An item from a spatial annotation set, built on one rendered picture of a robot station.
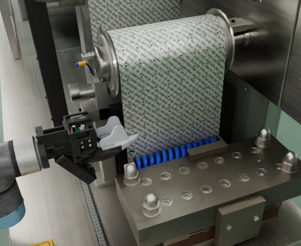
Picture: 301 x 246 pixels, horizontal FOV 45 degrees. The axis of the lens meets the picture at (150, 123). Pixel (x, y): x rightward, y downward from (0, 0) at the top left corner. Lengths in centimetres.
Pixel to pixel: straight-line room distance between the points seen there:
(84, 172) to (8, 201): 16
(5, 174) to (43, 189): 26
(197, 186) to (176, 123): 15
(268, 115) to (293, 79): 41
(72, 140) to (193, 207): 27
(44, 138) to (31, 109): 62
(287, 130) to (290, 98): 201
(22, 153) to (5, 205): 13
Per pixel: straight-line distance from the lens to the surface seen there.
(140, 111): 77
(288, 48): 77
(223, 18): 81
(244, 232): 82
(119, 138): 76
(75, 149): 74
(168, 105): 79
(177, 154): 83
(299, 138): 274
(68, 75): 153
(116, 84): 71
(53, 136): 73
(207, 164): 82
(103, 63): 73
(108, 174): 95
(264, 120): 118
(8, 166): 74
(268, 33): 82
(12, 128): 127
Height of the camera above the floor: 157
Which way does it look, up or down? 35 degrees down
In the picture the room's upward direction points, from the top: 3 degrees counter-clockwise
